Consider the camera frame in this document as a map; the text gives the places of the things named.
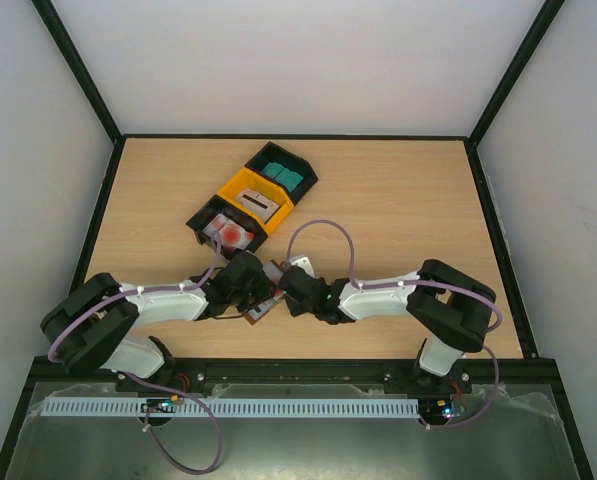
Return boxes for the stack of red-white cards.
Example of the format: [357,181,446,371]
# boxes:
[203,214,254,251]

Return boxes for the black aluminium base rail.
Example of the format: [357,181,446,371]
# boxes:
[25,357,564,396]

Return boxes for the yellow plastic bin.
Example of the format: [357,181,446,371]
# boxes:
[218,167,294,234]

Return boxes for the black bin with red cards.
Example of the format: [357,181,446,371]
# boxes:
[186,195,268,260]

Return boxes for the black bin with teal cards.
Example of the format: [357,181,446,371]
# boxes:
[245,142,318,204]

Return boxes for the stack of teal cards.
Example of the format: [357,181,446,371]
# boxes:
[261,162,304,191]

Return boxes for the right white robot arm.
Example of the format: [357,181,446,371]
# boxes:
[279,259,503,392]

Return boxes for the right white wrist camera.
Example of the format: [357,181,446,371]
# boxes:
[288,255,315,277]

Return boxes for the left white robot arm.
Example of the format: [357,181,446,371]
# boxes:
[41,251,282,379]

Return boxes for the light blue slotted cable duct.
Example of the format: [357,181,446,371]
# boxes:
[40,397,420,419]

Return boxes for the brown leather card holder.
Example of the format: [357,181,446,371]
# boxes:
[243,260,284,325]

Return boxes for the black cage frame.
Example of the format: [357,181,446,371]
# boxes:
[0,0,597,480]

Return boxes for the stack of white cards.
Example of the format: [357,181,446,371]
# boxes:
[235,188,279,223]

